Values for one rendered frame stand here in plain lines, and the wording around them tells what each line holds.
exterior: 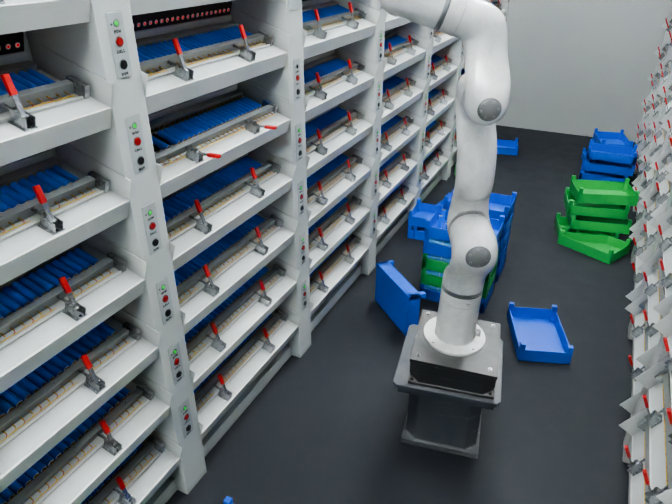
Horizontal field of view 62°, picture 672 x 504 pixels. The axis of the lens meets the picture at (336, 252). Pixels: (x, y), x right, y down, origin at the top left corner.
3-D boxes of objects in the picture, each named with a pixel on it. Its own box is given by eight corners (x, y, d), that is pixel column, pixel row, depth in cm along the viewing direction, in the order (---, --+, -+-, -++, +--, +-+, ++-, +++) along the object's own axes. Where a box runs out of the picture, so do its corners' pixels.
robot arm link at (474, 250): (479, 276, 170) (492, 206, 158) (490, 314, 154) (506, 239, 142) (439, 275, 171) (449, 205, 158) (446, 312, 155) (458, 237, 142)
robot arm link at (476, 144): (450, 263, 155) (443, 234, 169) (494, 262, 154) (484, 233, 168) (459, 81, 129) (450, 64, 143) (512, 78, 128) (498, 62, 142)
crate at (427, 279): (495, 277, 262) (497, 262, 258) (485, 299, 246) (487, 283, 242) (433, 263, 273) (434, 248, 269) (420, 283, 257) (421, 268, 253)
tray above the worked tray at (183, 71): (284, 66, 169) (295, 20, 161) (143, 116, 122) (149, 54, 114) (229, 40, 173) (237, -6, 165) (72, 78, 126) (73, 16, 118)
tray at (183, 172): (287, 131, 179) (294, 104, 173) (157, 201, 131) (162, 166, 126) (236, 105, 183) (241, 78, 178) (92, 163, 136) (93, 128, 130)
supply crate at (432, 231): (502, 231, 250) (505, 215, 246) (493, 251, 234) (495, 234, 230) (437, 218, 261) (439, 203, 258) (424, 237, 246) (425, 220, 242)
